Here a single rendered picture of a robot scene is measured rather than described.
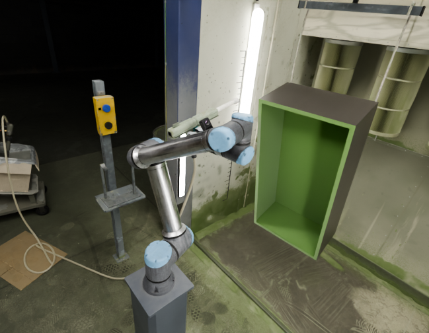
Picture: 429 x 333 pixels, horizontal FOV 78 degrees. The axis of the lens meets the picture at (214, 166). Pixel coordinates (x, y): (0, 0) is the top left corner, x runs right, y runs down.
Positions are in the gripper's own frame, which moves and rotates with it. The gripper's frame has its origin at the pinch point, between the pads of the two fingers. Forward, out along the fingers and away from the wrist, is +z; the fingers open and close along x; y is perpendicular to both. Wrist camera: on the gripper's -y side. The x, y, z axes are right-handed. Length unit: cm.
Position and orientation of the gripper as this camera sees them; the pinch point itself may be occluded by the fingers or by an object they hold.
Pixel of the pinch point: (189, 129)
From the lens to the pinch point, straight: 134.6
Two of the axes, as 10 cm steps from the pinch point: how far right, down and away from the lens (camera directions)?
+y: 0.9, 7.9, 6.0
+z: -7.4, -3.5, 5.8
